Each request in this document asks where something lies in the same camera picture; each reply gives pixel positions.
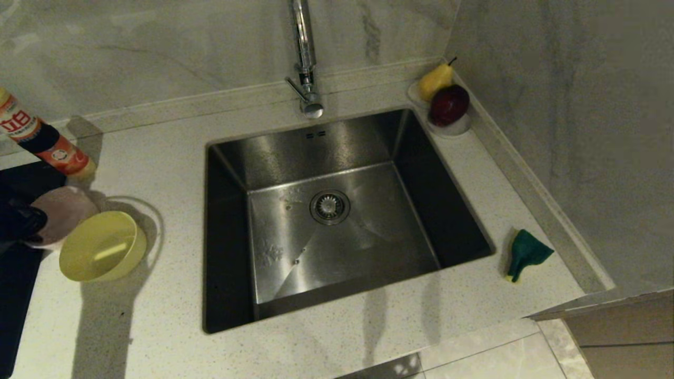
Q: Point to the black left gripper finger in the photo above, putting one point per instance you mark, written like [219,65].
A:
[21,221]

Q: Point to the pink bowl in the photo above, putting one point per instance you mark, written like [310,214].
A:
[66,210]

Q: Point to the yellow bowl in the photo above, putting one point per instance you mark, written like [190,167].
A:
[102,245]

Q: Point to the chrome faucet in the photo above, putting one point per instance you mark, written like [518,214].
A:
[305,58]

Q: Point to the green sponge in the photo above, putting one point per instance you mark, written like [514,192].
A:
[526,252]

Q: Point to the round metal sink drain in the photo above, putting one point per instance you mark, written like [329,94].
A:
[329,207]

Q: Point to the stainless steel sink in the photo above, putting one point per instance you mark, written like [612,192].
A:
[368,237]

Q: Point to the yellow pear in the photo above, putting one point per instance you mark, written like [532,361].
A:
[434,81]

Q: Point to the white fruit dish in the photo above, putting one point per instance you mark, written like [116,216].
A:
[453,130]

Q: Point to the dark red apple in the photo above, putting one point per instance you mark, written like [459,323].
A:
[448,105]

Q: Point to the beige wooden cabinet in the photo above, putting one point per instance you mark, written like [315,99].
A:
[621,337]

